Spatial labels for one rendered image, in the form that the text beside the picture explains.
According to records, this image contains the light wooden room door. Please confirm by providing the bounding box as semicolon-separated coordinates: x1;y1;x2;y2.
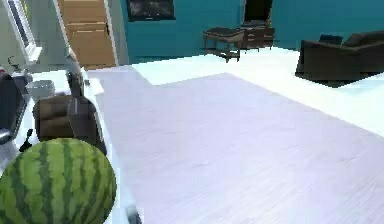
57;0;118;69

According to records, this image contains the striped green watermelon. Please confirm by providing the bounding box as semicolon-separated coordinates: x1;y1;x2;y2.
0;137;118;224

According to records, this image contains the dark wooden side table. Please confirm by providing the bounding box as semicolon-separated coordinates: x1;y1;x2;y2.
203;26;246;64

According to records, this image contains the dark glass bottle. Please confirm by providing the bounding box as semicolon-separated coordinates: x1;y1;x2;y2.
66;71;108;156

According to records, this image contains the dark wooden chair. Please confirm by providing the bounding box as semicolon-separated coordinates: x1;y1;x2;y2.
240;20;276;52

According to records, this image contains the small black utensil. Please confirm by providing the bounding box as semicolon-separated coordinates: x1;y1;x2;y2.
18;128;34;153

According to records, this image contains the dark brown sofa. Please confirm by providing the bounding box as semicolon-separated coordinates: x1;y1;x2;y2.
294;30;384;89

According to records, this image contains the white bowl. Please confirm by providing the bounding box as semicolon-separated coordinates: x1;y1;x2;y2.
25;79;56;103

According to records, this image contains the dark sofa cushion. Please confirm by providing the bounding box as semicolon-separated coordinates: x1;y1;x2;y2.
318;34;344;46

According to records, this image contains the black pan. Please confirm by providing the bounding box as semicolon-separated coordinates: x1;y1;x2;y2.
0;71;29;145

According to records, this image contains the white framed window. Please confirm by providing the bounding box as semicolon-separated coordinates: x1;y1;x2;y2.
2;0;44;65

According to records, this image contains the dark framed wall picture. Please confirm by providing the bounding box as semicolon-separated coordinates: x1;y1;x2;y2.
126;0;177;22

